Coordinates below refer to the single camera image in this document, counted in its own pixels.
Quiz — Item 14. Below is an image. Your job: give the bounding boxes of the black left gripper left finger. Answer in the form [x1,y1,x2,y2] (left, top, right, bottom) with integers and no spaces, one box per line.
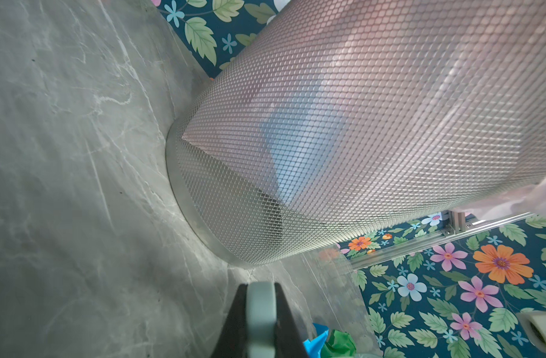
[210,284,248,358]

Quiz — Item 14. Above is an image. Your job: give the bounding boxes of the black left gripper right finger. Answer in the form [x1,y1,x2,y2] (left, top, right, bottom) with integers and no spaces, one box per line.
[274,283,309,358]

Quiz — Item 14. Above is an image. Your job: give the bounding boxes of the blue paper scrap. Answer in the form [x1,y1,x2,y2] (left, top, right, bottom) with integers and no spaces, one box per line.
[303,323,330,358]

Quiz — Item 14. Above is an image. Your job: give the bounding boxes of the pale green dustpan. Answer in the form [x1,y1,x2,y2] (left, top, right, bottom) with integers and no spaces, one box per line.
[245,282,277,358]

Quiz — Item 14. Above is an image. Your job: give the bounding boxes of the green paper scrap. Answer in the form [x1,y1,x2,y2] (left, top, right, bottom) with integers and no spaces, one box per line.
[320,330,357,358]

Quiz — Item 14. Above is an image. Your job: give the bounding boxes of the silver mesh waste basket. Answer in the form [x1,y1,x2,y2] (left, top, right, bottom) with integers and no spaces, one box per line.
[166,1,546,266]

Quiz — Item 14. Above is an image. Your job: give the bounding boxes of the aluminium frame rails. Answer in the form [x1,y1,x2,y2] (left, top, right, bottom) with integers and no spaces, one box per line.
[347,211,535,272]

